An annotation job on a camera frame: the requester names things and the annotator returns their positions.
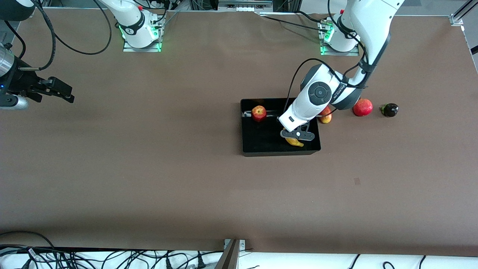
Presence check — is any thin black cable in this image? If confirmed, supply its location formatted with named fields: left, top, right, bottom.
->
left=4, top=21, right=28, bottom=58

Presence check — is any aluminium frame profile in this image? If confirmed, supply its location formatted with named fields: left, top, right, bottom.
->
left=218, top=0, right=273, bottom=12

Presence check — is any dark purple eggplant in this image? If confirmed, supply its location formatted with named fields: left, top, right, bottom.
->
left=380, top=103, right=399, bottom=118

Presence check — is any red pomegranate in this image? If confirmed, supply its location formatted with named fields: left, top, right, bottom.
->
left=353, top=98, right=373, bottom=117

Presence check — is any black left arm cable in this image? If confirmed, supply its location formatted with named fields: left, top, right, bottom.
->
left=286, top=0, right=371, bottom=112

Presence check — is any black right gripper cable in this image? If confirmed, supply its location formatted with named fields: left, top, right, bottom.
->
left=18, top=7, right=57, bottom=71

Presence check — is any grey metal post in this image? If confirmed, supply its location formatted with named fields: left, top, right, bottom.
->
left=215, top=239, right=247, bottom=269

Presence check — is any yellow banana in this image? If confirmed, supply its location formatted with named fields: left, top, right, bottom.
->
left=284, top=129, right=304, bottom=148

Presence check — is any red yellow mango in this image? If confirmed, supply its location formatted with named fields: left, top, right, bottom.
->
left=317, top=106, right=333, bottom=124

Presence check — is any long looping black cable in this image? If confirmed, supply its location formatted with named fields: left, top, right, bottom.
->
left=35, top=0, right=113, bottom=56

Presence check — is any red yellow apple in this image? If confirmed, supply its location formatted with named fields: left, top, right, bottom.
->
left=251, top=105, right=267, bottom=123

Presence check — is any black floor cable loop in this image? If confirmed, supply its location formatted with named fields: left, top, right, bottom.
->
left=0, top=231, right=56, bottom=256

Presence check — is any angled aluminium corner profile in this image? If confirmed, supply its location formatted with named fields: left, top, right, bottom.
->
left=450, top=0, right=478, bottom=26

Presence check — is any black rectangular box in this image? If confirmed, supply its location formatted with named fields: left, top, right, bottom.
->
left=240, top=98, right=322, bottom=157

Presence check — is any black cable behind table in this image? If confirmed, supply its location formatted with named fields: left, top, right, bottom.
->
left=258, top=10, right=322, bottom=33

